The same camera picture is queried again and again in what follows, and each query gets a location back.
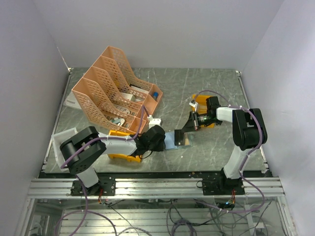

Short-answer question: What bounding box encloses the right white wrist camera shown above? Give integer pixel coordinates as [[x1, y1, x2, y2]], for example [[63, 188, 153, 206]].
[[189, 100, 199, 112]]

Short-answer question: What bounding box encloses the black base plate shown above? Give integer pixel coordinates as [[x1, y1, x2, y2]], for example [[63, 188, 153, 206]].
[[70, 178, 116, 197], [196, 171, 245, 196]]

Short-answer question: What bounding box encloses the white paper sheet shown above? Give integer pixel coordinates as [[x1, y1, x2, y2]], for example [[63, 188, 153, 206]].
[[63, 92, 81, 110]]

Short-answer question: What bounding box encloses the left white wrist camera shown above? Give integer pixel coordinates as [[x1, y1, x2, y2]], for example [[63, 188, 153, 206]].
[[148, 115, 162, 128]]

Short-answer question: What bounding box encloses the white bin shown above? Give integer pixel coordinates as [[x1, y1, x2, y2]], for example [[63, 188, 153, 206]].
[[51, 127, 78, 173]]

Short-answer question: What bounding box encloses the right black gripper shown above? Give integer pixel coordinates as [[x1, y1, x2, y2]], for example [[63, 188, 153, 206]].
[[181, 111, 220, 133]]

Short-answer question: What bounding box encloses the blue cylinder in organizer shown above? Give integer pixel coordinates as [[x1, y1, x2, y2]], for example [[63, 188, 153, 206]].
[[153, 92, 158, 101]]

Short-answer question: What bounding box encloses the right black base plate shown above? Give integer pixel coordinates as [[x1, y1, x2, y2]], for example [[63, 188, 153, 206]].
[[196, 171, 245, 196]]

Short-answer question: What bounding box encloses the black credit card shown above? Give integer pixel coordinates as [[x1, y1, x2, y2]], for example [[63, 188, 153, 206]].
[[174, 129, 185, 146]]

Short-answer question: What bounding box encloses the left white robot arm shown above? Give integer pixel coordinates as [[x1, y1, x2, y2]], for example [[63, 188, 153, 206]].
[[56, 125, 165, 196]]

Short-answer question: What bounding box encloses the pink file organizer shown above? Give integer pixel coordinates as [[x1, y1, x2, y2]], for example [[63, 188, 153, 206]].
[[71, 46, 163, 134]]

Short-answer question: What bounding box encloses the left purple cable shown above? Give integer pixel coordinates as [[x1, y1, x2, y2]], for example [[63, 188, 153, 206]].
[[60, 105, 151, 205]]

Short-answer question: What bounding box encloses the wood pattern credit card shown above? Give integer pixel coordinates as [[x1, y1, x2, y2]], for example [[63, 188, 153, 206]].
[[185, 133, 191, 146]]

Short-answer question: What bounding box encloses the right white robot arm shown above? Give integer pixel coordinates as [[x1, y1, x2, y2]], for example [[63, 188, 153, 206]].
[[174, 96, 268, 195]]

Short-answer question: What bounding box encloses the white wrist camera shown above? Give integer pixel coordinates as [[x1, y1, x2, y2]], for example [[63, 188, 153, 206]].
[[189, 100, 199, 112], [148, 115, 162, 128]]

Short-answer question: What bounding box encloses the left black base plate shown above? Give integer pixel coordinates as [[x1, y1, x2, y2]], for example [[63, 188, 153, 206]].
[[70, 178, 116, 197]]

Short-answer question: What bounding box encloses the aluminium rail frame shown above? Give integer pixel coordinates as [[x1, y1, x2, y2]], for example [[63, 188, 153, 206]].
[[15, 177, 297, 236]]

